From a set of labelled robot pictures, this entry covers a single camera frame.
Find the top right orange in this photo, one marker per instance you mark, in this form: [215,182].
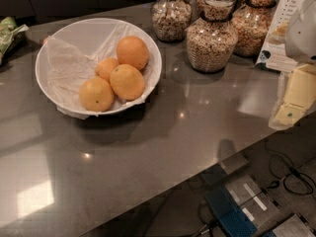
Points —
[133,50]

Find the right glass cereal jar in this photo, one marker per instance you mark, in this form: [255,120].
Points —
[252,21]

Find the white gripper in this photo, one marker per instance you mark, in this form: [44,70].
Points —
[302,37]

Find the left glass cereal jar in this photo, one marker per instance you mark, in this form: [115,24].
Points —
[170,18]

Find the blue box under table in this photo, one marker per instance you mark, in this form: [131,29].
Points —
[215,177]

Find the front glass cereal jar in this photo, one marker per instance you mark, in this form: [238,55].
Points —
[211,39]

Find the small middle orange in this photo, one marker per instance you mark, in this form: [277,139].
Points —
[105,67]

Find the front left orange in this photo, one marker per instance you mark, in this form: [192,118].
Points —
[96,95]

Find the white bowl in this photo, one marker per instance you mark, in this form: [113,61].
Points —
[82,33]

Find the white paper liner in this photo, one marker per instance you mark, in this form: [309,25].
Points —
[65,69]

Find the white allergen info sign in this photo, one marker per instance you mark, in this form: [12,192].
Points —
[272,55]

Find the green snack packet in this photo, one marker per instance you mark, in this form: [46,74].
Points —
[11,34]

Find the front right orange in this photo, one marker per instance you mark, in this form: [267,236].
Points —
[127,82]

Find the grey metal floor plates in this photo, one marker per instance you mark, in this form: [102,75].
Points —
[245,207]

